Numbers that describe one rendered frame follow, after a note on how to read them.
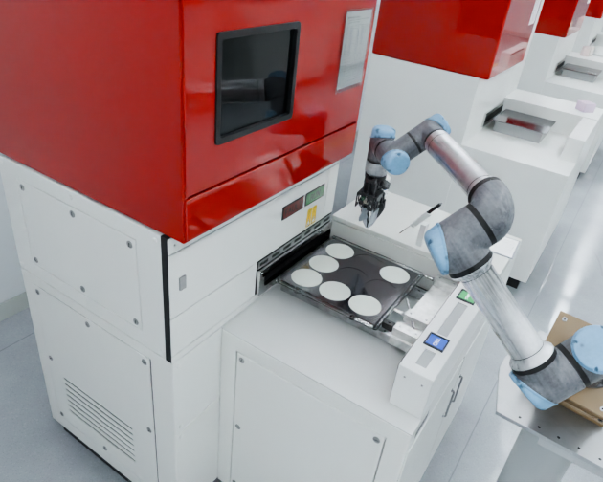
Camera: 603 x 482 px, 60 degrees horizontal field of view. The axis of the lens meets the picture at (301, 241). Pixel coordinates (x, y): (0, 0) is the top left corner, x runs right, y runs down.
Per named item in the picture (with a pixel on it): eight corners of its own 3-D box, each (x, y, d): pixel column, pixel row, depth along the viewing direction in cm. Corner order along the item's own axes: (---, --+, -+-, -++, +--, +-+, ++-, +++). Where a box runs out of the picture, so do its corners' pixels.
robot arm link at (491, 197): (532, 196, 117) (432, 101, 153) (489, 223, 119) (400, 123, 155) (542, 226, 125) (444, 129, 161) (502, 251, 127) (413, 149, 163)
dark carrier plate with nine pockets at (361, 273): (279, 279, 169) (279, 277, 169) (333, 238, 195) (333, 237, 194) (373, 325, 155) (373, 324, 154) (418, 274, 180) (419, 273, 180)
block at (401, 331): (390, 334, 154) (392, 326, 153) (395, 328, 157) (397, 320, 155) (416, 346, 151) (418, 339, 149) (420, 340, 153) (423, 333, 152)
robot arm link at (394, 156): (414, 141, 149) (400, 126, 158) (381, 163, 151) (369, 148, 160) (425, 161, 153) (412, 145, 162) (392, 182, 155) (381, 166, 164)
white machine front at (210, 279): (166, 360, 144) (160, 235, 124) (321, 244, 205) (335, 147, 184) (173, 365, 143) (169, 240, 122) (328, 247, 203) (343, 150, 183)
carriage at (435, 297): (388, 343, 155) (390, 336, 153) (434, 287, 182) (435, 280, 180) (413, 356, 152) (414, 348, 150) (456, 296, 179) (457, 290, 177)
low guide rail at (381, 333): (279, 290, 177) (280, 282, 175) (283, 287, 179) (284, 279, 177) (416, 358, 156) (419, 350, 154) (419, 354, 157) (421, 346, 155)
